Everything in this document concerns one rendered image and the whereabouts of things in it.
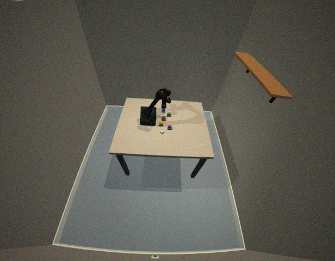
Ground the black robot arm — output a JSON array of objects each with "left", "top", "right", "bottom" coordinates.
[{"left": 142, "top": 88, "right": 171, "bottom": 118}]

